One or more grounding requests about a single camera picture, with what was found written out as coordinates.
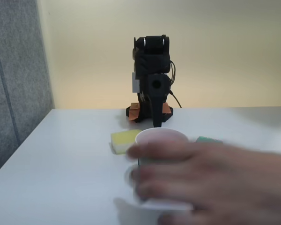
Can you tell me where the white paper cup green tape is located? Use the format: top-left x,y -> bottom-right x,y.
134,127 -> 194,211

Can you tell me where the person's hand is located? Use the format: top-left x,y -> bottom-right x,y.
126,141 -> 272,225

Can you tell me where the yellow sponge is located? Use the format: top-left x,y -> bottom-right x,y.
110,129 -> 143,155

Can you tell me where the green sponge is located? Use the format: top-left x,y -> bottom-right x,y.
196,136 -> 223,144

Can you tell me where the grey felt partition panel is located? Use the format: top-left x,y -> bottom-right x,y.
0,0 -> 55,180

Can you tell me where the black base cable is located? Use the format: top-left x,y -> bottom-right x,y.
170,90 -> 183,109

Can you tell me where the white controller board mount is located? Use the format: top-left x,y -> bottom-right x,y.
132,72 -> 141,93

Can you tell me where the black arm wire loop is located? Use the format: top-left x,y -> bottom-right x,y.
168,60 -> 177,86

